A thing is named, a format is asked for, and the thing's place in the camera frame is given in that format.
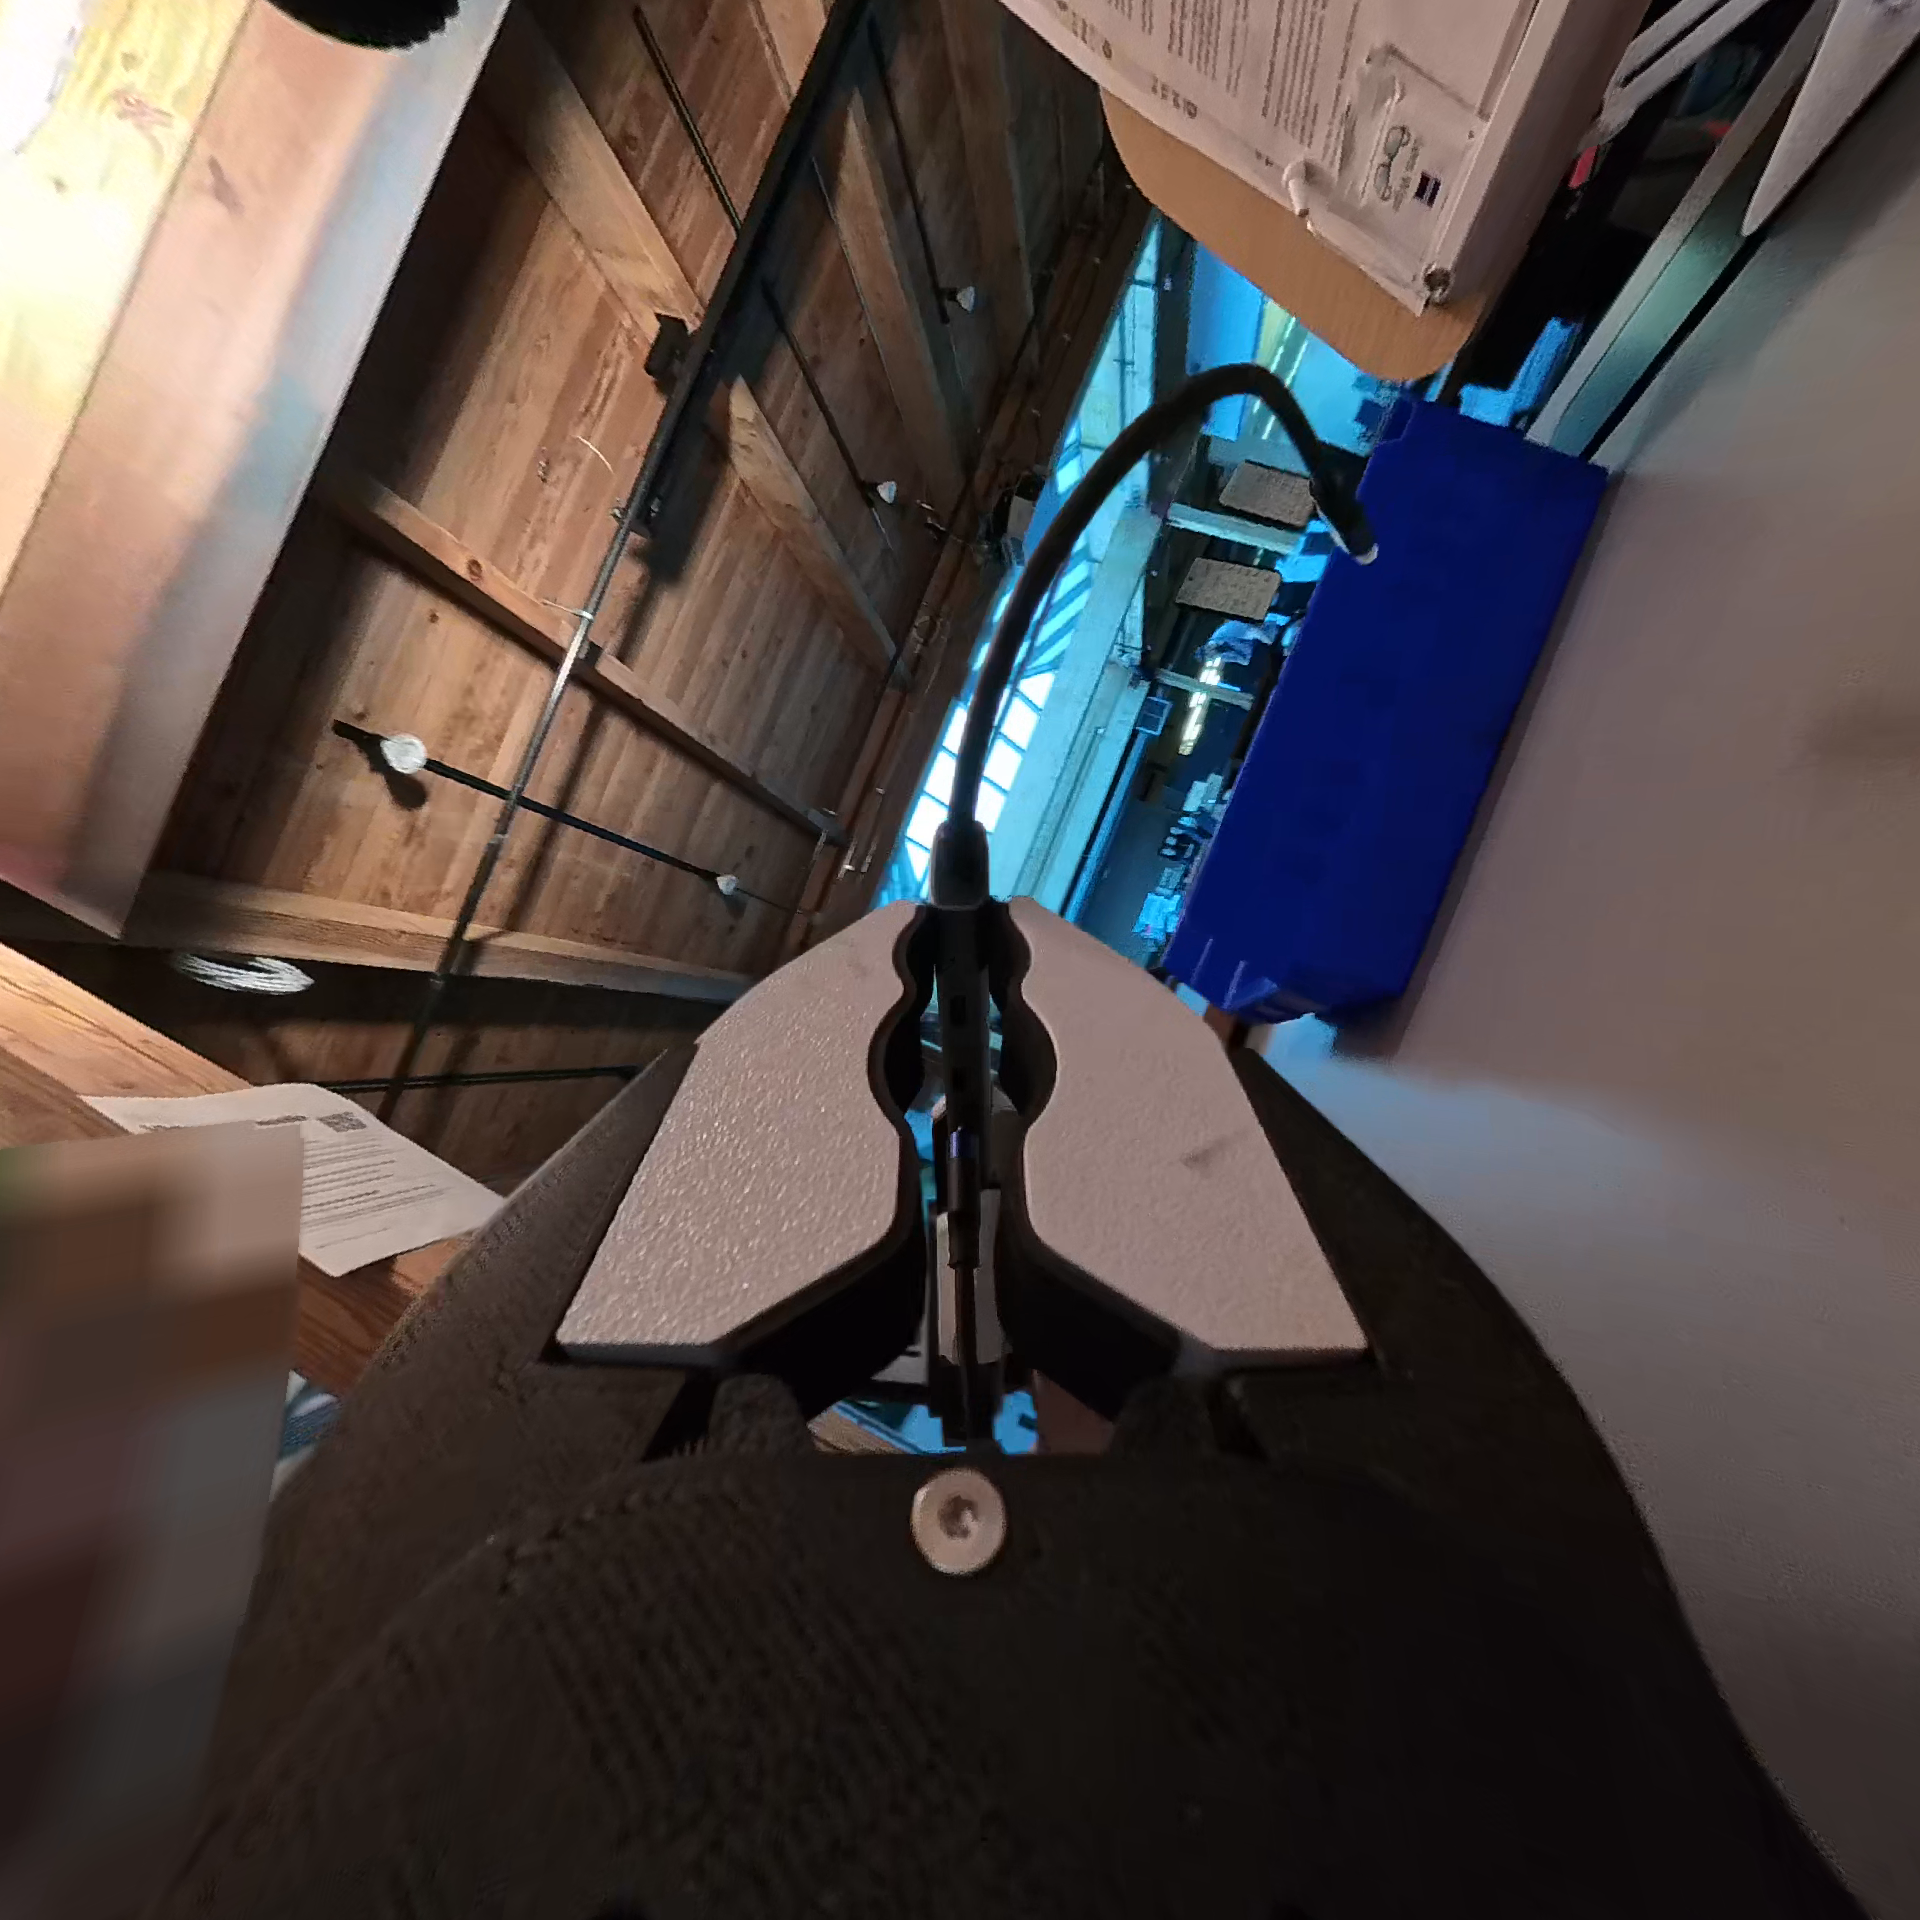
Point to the wooden table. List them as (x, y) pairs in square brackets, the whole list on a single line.
[(89, 1036)]

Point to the white panel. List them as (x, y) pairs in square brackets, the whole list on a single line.
[(1830, 89)]

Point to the grey usb hub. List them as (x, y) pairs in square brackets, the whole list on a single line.
[(961, 1260)]

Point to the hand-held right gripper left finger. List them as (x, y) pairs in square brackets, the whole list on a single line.
[(734, 1170)]

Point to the brown pin board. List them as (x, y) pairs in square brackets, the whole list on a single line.
[(1276, 271)]

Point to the blue plastic bin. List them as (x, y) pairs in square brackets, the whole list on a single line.
[(1396, 720)]

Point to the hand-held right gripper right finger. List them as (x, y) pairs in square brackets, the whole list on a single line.
[(1170, 1185)]

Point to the pinned paper sheets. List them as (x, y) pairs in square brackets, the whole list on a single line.
[(1350, 89)]

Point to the grey desk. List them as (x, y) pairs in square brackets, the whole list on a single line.
[(1725, 901)]

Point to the printed paper sheet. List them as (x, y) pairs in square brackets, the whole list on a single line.
[(345, 1185)]

